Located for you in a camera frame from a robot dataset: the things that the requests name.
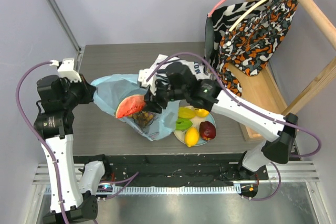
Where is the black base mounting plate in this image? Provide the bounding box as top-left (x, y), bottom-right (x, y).
top-left (72, 154), bottom-right (270, 187)

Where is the white jersey with navy trim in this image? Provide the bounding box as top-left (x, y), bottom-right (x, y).
top-left (149, 54), bottom-right (215, 80)

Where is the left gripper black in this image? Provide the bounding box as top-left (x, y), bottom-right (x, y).
top-left (61, 73), bottom-right (96, 109)

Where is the red fake apple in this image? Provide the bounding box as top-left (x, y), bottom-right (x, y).
top-left (199, 121), bottom-right (216, 141)

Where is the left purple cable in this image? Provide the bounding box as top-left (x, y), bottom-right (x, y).
top-left (15, 60), bottom-right (70, 224)

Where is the wooden clothes rack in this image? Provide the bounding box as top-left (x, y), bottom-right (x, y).
top-left (238, 0), bottom-right (335, 144)

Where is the green fake fruit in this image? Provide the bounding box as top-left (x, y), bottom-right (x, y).
top-left (176, 118), bottom-right (193, 131)

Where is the yellow fake pear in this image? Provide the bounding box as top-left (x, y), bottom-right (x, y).
top-left (194, 108), bottom-right (209, 118)

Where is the yellow fake banana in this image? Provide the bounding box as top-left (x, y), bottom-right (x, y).
top-left (178, 107), bottom-right (196, 120)

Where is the cream hanger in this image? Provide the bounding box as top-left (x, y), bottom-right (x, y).
top-left (229, 0), bottom-right (269, 32)

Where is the light blue plastic bag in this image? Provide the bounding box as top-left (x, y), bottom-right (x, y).
top-left (91, 74), bottom-right (180, 141)

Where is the white slotted cable duct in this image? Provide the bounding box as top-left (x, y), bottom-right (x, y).
top-left (97, 184), bottom-right (241, 195)

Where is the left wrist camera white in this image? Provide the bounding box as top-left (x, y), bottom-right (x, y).
top-left (57, 58), bottom-right (82, 83)

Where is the orange camouflage print garment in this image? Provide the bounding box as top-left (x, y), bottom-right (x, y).
top-left (214, 0), bottom-right (298, 97)

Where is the cream and blue plate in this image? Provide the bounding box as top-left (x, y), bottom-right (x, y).
top-left (174, 106), bottom-right (216, 147)

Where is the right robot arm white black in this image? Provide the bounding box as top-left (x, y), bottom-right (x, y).
top-left (138, 60), bottom-right (298, 179)

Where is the aluminium frame post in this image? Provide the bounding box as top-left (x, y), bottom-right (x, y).
top-left (46, 0), bottom-right (81, 54)

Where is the yellow fake lemon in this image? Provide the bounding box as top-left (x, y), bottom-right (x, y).
top-left (184, 127), bottom-right (200, 147)

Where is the orange watermelon slice fake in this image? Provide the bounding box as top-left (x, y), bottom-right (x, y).
top-left (115, 94), bottom-right (146, 119)

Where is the zebra print garment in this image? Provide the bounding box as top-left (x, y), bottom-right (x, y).
top-left (204, 1), bottom-right (257, 71)

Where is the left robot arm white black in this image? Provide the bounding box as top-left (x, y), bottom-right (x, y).
top-left (34, 75), bottom-right (112, 223)

